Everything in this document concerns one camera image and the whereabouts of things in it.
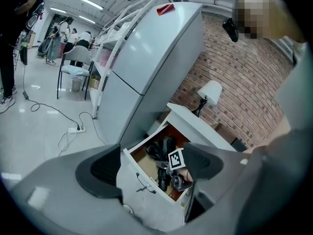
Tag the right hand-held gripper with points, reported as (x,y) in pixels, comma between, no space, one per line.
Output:
(176,159)

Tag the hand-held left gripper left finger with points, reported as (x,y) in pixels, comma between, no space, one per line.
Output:
(102,175)

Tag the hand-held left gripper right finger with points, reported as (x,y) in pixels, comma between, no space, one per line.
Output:
(203,163)

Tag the black items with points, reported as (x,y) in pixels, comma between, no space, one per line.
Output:
(159,149)

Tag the white drawer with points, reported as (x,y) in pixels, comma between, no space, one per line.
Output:
(146,180)

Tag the white desk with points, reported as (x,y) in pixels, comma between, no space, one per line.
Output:
(190,124)

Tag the brown box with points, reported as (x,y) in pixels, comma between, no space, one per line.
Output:
(225,133)

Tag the black box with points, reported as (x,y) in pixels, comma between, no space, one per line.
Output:
(239,144)

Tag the white power strip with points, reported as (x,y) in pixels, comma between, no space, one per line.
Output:
(77,130)

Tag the white shade table lamp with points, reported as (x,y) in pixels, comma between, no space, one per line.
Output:
(210,90)

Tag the cardboard box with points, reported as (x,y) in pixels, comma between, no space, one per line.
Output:
(94,82)

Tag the metal waste bin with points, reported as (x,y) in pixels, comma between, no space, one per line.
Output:
(76,84)

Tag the grey refrigerator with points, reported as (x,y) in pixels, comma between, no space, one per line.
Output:
(151,57)

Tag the light blue cloth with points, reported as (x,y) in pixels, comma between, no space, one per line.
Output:
(75,70)

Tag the black power adapter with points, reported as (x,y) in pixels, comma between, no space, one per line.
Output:
(25,95)

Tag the grey chair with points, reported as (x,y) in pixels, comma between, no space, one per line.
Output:
(78,55)

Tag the white shelving rack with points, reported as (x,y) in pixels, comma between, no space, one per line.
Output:
(107,45)

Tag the person's head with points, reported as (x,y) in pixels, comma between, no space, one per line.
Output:
(266,11)

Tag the black head-worn camera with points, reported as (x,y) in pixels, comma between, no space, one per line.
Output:
(231,29)

